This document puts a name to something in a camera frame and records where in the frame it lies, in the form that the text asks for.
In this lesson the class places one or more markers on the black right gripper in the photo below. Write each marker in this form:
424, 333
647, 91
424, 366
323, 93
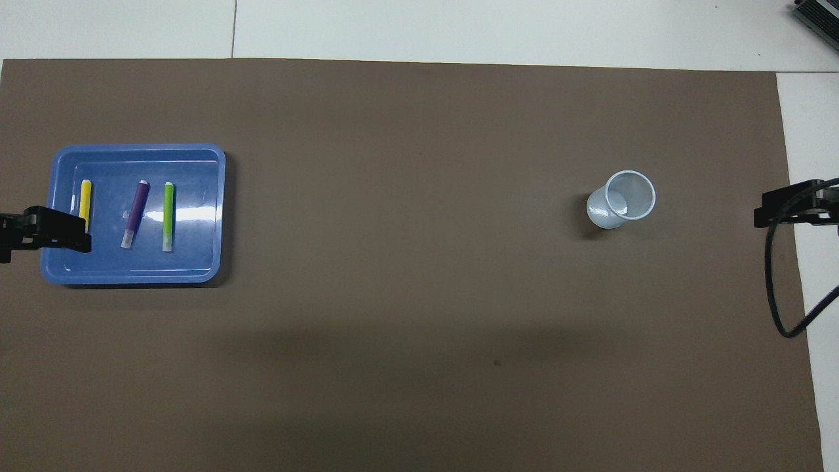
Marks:
829, 203

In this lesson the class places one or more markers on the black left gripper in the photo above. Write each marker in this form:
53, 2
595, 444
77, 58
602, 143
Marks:
13, 229

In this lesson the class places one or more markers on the yellow pen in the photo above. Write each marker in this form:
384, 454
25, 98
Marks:
85, 200

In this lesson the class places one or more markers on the purple pen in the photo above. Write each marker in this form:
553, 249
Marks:
136, 210

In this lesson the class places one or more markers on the green pen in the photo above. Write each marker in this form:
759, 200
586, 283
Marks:
168, 210

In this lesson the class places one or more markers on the blue plastic tray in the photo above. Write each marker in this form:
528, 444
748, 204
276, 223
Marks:
190, 255

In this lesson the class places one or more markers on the grey finned device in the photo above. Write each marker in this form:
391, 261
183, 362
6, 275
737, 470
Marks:
822, 16

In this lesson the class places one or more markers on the translucent white plastic cup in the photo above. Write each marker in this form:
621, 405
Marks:
600, 213

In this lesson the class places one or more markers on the brown table mat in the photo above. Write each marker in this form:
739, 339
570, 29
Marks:
393, 131

